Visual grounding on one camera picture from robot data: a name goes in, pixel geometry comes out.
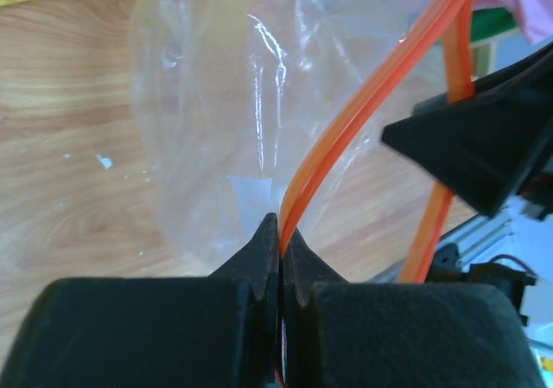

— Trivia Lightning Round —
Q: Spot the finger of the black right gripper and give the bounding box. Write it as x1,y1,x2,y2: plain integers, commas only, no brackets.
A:
381,45,552,218

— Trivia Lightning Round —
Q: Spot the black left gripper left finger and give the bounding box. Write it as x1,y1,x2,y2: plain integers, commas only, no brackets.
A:
1,213,279,387

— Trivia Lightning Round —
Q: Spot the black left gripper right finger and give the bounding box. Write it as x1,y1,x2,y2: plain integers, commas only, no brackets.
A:
282,233,544,387

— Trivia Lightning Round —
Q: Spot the clear zip top bag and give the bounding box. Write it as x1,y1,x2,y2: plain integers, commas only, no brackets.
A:
129,0,496,388

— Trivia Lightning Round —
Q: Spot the wooden clothes rack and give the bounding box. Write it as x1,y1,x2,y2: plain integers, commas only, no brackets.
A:
470,27,521,80

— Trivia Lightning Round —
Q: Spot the green shirt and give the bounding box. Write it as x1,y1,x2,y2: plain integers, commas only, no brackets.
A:
471,8,517,43

